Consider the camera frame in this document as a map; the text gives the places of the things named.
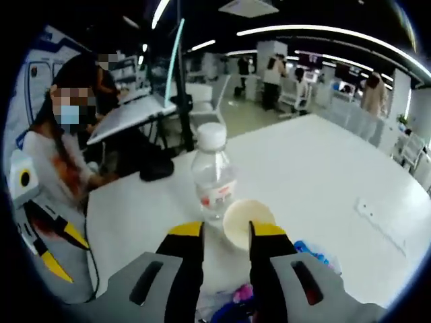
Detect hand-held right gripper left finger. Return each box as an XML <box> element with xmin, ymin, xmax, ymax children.
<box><xmin>66</xmin><ymin>220</ymin><xmax>205</xmax><ymax>323</ymax></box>

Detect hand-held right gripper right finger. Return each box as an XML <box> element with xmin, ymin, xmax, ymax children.
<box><xmin>248</xmin><ymin>220</ymin><xmax>385</xmax><ymax>323</ymax></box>

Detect small blue packet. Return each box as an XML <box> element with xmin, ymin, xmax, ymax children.
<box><xmin>292</xmin><ymin>238</ymin><xmax>342</xmax><ymax>275</ymax></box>

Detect light blue wet wipes packet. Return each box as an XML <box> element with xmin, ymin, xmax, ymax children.
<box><xmin>201</xmin><ymin>284</ymin><xmax>255</xmax><ymax>323</ymax></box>

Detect white paper cup green print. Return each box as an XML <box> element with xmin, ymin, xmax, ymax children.
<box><xmin>222</xmin><ymin>199</ymin><xmax>277</xmax><ymax>253</ymax></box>

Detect clear plastic water bottle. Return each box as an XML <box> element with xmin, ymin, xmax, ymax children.
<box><xmin>191</xmin><ymin>122</ymin><xmax>239</xmax><ymax>227</ymax></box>

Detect white tabletop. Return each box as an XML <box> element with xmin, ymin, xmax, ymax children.
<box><xmin>85</xmin><ymin>113</ymin><xmax>431</xmax><ymax>306</ymax></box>

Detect person in blue mask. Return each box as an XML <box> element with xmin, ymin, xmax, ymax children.
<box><xmin>20</xmin><ymin>129</ymin><xmax>99</xmax><ymax>211</ymax></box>

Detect black pouch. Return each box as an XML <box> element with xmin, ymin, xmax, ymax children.
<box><xmin>139</xmin><ymin>157</ymin><xmax>175</xmax><ymax>183</ymax></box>

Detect person's head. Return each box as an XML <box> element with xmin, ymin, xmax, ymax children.
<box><xmin>36</xmin><ymin>52</ymin><xmax>102</xmax><ymax>144</ymax></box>

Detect white tilted board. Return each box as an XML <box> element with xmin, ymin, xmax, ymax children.
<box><xmin>86</xmin><ymin>96</ymin><xmax>178</xmax><ymax>147</ymax></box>

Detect black tripod stand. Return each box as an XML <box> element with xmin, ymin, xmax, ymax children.
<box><xmin>169</xmin><ymin>18</ymin><xmax>195</xmax><ymax>156</ymax></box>

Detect white office chair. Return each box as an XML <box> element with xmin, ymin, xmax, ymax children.
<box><xmin>187</xmin><ymin>73</ymin><xmax>234</xmax><ymax>136</ymax></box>

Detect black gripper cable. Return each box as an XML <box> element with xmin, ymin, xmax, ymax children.
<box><xmin>81</xmin><ymin>198</ymin><xmax>101</xmax><ymax>301</ymax></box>

